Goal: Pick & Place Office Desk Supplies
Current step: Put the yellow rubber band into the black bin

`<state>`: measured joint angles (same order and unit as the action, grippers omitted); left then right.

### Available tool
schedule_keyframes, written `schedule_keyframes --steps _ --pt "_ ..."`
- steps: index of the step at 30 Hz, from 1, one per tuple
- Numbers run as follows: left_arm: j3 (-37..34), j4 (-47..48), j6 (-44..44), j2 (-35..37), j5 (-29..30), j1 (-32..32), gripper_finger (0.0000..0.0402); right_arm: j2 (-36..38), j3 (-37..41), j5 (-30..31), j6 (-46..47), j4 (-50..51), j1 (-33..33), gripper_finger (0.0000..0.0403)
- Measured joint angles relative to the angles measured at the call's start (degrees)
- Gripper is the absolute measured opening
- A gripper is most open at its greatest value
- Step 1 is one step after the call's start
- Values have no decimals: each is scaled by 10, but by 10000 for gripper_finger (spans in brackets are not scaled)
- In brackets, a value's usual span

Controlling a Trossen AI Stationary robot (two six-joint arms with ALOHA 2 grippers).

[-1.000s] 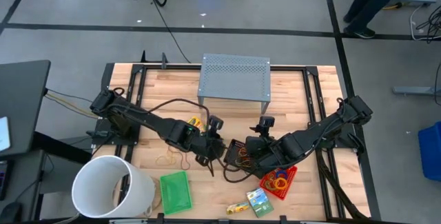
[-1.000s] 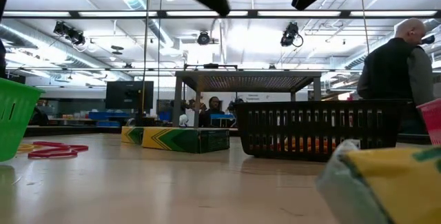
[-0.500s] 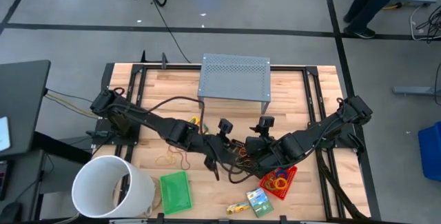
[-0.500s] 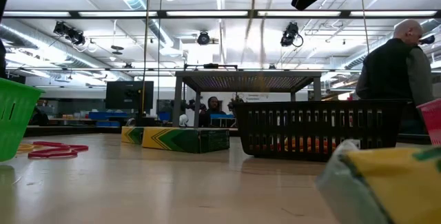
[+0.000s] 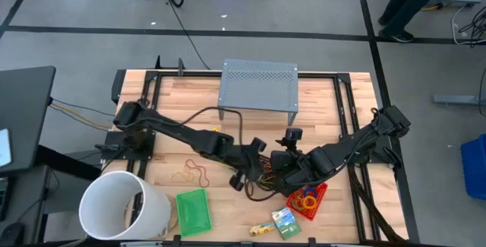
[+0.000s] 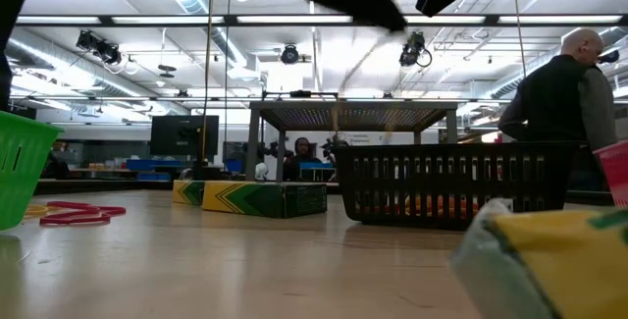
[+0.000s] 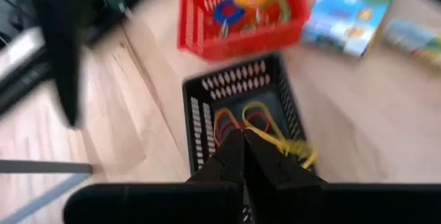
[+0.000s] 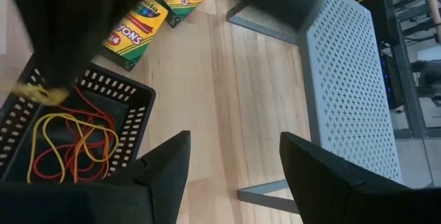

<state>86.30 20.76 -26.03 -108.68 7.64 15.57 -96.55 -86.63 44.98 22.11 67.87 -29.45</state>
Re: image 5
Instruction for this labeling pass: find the orange plastic ring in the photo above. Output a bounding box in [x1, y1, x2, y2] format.
[301, 195, 319, 211]

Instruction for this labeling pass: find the white floor cable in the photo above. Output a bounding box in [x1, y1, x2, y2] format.
[450, 3, 486, 46]

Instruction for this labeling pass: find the red plastic basket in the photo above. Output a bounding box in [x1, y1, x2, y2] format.
[285, 181, 329, 222]

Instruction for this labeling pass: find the blue plastic bin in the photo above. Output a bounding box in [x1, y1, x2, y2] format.
[460, 132, 486, 201]

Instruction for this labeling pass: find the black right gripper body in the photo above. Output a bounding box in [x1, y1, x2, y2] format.
[270, 127, 305, 174]

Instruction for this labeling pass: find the black metal rig frame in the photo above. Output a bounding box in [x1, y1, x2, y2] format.
[110, 55, 409, 247]

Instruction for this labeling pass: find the white paper sheet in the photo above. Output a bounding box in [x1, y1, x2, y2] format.
[0, 128, 12, 168]

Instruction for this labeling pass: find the black cable sleeve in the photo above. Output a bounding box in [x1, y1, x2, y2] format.
[347, 163, 407, 244]

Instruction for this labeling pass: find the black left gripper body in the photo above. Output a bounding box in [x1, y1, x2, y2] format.
[229, 136, 269, 193]

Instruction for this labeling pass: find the green blue card box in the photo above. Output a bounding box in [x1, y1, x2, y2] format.
[270, 207, 303, 241]

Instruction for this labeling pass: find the grey desk foot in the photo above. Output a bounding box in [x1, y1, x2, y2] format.
[433, 93, 486, 106]

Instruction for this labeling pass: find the dark grey side desk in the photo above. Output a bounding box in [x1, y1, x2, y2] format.
[0, 65, 57, 176]

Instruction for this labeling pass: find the white cylindrical bucket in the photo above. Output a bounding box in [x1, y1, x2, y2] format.
[78, 170, 172, 242]

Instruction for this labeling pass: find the grey perforated metal shelf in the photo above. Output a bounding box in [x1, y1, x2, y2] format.
[216, 58, 300, 127]

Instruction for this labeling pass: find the dark red rubber band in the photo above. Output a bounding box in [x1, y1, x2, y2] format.
[184, 158, 211, 189]

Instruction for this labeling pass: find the red cable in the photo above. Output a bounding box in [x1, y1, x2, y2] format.
[244, 178, 280, 203]

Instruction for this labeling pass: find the green plastic basket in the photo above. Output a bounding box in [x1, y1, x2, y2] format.
[175, 188, 213, 239]

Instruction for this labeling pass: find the black floor cable bundle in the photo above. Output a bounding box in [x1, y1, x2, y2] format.
[457, 5, 486, 49]

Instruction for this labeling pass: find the person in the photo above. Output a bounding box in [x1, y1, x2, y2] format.
[377, 0, 462, 44]

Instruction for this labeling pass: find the yellow plastic packet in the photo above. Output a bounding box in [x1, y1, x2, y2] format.
[248, 222, 276, 238]

